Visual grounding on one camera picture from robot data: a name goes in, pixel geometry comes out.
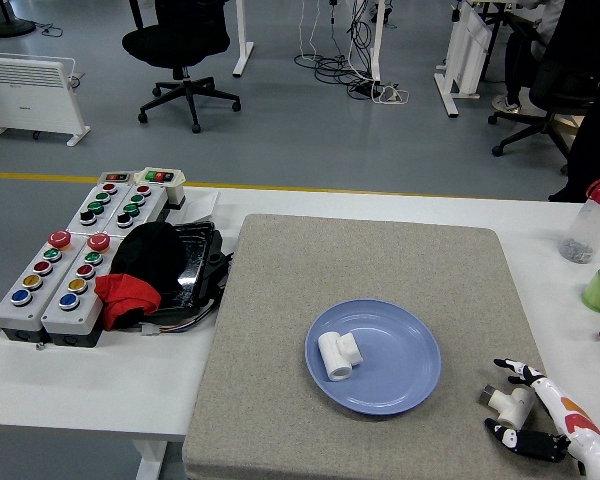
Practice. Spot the blue plate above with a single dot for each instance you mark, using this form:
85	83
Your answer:
395	365

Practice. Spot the grey box red mushroom button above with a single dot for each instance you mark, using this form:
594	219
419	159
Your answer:
10	315
62	320

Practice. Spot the white desk leg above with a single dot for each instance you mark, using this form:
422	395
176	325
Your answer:
242	40
376	45

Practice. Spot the black plastic tray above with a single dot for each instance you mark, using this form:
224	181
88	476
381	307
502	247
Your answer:
195	260

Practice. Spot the white table leg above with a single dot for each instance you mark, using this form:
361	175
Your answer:
150	460

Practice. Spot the black round stand base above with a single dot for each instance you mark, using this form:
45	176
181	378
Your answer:
10	25

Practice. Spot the grey box green buttons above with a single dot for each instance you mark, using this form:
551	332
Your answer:
87	207
145	210

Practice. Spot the black office chair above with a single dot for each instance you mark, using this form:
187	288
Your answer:
175	45
550	100

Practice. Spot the white pipe fitting metal nut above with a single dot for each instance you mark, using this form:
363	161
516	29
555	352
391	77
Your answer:
512	405

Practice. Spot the white desk frame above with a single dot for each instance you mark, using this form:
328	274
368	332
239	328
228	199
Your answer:
462	55

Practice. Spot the seated person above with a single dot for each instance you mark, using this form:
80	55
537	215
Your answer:
517	65

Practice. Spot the clear bottle red lid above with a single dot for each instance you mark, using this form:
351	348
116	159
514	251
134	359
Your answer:
587	225

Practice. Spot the white panel heater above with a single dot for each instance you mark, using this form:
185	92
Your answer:
25	95

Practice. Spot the grey-brown mat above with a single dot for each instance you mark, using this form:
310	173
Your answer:
360	260

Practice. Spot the red cloth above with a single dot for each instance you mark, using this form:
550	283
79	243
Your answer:
125	297

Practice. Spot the cream switch box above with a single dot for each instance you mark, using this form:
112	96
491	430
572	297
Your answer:
172	187

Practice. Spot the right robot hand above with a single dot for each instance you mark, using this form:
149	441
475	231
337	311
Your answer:
580	430

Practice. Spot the small grey switch box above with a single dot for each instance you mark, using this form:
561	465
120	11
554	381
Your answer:
116	177

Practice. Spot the black cloth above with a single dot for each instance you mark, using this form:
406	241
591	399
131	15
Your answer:
147	255

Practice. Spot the white paper box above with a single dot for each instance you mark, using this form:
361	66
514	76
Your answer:
200	205

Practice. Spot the white tee pipe fitting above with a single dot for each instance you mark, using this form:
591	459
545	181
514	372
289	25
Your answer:
332	352

